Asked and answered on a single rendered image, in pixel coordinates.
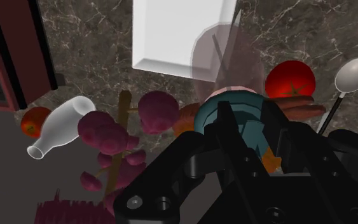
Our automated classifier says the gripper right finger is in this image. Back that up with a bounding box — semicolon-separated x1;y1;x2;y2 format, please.
261;101;358;204

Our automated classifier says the white spoon with black handle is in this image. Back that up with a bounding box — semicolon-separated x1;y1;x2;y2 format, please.
316;57;358;136

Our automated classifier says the white rectangular box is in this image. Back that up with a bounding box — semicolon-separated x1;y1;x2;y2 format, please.
132;0;238;83

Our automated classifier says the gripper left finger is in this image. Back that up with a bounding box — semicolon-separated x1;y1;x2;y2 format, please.
113;101;271;224

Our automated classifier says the white bottle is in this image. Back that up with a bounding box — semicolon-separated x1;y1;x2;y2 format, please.
26;95;97;160

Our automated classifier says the teal round container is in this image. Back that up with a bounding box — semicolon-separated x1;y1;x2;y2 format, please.
193;90;276;163

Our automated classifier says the purple spiky object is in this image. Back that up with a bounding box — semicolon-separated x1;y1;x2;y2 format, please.
34;188;118;224

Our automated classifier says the red tomato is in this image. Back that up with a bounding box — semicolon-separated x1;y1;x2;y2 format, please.
265;60;317;100

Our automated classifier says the red orange apple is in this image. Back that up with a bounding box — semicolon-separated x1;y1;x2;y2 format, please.
20;106;53;139

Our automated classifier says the brown hot dog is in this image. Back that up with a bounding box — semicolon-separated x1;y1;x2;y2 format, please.
272;95;327;121

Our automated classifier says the clear drinking glass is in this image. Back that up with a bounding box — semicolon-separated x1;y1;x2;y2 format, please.
190;24;266;103

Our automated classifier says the purple grape bunch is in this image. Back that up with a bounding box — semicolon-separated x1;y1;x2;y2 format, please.
77;90;180;216

